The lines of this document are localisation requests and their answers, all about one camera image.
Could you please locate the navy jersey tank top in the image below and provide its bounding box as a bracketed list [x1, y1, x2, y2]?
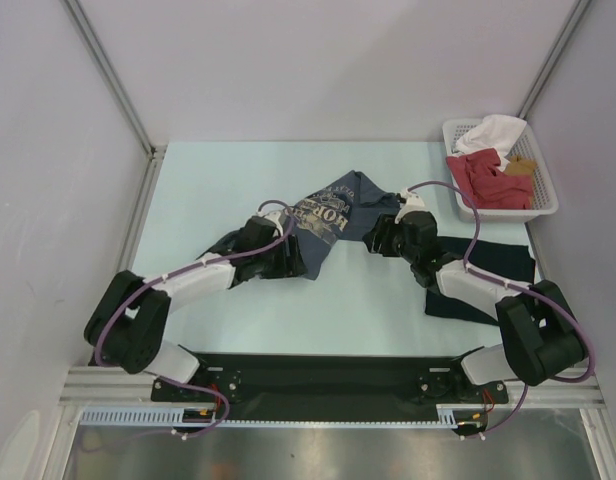
[424, 240, 536, 326]

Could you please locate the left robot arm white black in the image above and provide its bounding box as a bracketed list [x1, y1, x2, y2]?
[84, 209, 306, 400]

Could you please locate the red tank top in basket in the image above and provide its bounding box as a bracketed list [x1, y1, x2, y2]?
[446, 148, 534, 210]

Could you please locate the left aluminium frame post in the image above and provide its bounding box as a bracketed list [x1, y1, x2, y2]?
[57, 0, 168, 161]

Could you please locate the tan cloth in basket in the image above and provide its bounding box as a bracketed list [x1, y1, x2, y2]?
[504, 155, 537, 177]

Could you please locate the right aluminium frame post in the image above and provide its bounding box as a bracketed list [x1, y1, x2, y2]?
[517, 0, 595, 120]

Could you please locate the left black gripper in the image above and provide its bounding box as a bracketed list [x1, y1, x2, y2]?
[254, 234, 307, 279]

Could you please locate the white slotted cable duct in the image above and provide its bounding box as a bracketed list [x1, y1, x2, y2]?
[80, 406, 487, 429]

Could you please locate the aluminium frame post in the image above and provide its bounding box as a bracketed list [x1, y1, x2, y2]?
[517, 0, 595, 120]
[57, 0, 168, 161]

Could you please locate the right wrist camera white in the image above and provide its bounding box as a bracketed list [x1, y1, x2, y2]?
[397, 188, 427, 210]

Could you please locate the white cloth in basket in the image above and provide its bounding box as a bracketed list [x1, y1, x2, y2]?
[454, 114, 527, 157]

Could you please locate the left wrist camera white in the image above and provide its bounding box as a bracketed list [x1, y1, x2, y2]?
[264, 210, 287, 227]

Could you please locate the aluminium rail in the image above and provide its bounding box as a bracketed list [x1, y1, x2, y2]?
[57, 364, 607, 409]

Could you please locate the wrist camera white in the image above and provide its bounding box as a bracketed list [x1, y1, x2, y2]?
[264, 210, 287, 227]
[397, 188, 427, 210]

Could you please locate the blue-grey tank top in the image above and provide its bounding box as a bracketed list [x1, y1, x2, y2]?
[210, 169, 404, 282]

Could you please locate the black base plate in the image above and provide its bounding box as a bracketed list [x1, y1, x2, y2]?
[151, 353, 509, 413]

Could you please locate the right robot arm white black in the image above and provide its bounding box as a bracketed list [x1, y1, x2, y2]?
[363, 211, 594, 401]

